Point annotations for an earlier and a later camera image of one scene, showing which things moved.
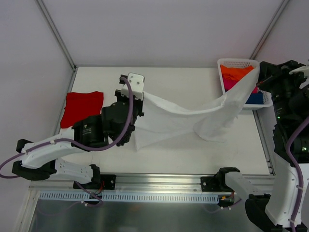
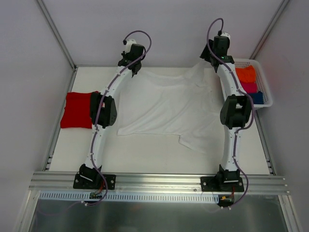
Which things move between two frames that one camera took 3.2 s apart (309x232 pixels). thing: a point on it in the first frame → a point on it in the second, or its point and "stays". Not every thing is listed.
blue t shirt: x=255 y=98 stays
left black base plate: x=105 y=182 stays
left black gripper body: x=134 y=106 → x=124 y=62
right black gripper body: x=264 y=75 → x=205 y=52
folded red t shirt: x=78 y=105 stays
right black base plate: x=216 y=183 stays
